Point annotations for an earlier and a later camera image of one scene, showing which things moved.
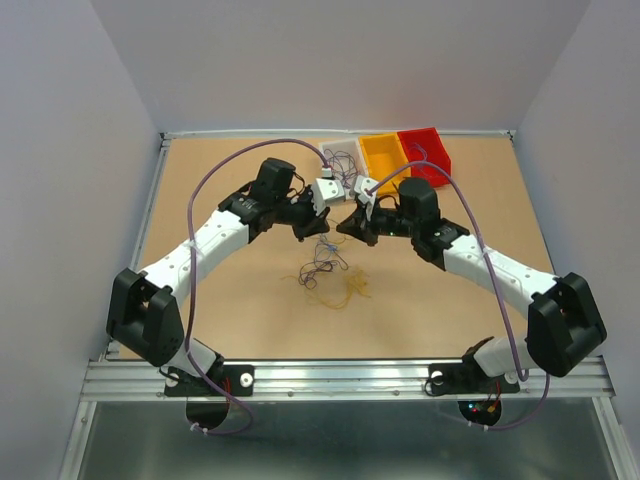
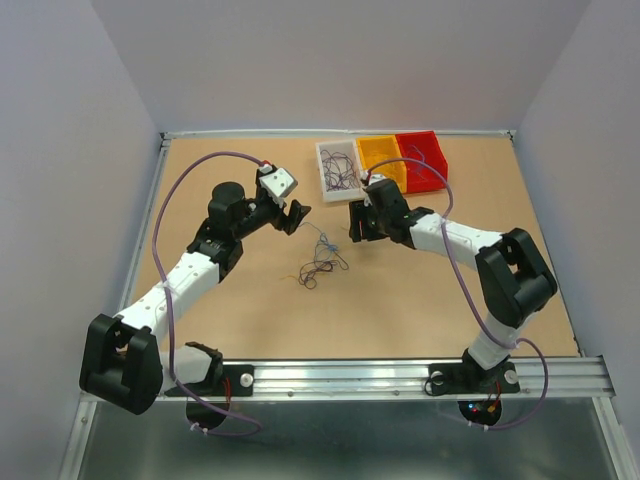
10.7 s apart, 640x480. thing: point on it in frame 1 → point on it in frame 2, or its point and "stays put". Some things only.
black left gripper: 314,224 → 288,223
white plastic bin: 345,159 stays put
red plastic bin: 425,145 stays put
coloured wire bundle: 325,255 stays put
